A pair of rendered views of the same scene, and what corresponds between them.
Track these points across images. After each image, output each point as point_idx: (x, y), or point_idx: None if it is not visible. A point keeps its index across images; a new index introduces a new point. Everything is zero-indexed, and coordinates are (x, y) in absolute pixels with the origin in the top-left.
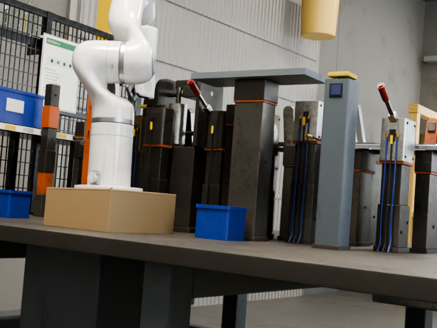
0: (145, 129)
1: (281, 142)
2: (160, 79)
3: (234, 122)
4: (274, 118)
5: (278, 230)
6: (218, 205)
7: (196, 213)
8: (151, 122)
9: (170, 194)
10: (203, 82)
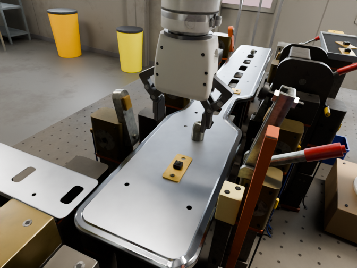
0: (336, 133)
1: (262, 77)
2: (326, 66)
3: (340, 85)
4: None
5: (31, 139)
6: (347, 141)
7: (346, 154)
8: (341, 123)
9: (343, 160)
10: (351, 61)
